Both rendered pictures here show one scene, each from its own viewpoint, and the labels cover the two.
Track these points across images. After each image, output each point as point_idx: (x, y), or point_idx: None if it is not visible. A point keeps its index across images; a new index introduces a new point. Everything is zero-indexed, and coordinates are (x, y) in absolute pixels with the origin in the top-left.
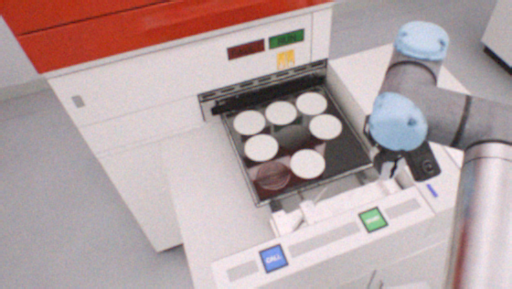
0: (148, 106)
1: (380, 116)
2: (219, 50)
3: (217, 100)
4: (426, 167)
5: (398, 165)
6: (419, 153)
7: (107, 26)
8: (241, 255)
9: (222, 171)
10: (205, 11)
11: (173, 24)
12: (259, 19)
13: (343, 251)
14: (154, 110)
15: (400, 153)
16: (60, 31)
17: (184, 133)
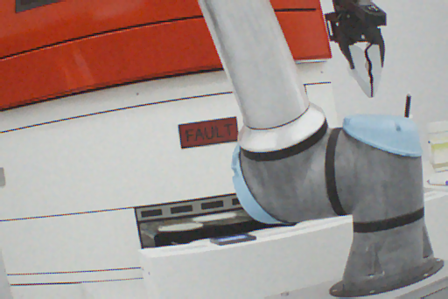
0: (68, 210)
1: None
2: (168, 128)
3: (164, 221)
4: (370, 7)
5: (370, 59)
6: (363, 3)
7: (50, 57)
8: (184, 245)
9: None
10: (152, 45)
11: (113, 59)
12: (226, 83)
13: (339, 224)
14: (76, 220)
15: (360, 31)
16: (13, 60)
17: (115, 281)
